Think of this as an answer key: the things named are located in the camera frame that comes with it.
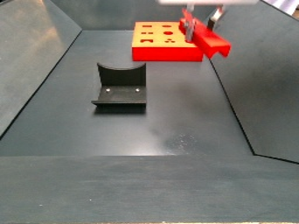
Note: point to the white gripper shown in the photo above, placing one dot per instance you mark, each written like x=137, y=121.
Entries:
x=214, y=18

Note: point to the red shape sorter board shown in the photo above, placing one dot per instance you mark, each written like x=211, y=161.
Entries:
x=159, y=42

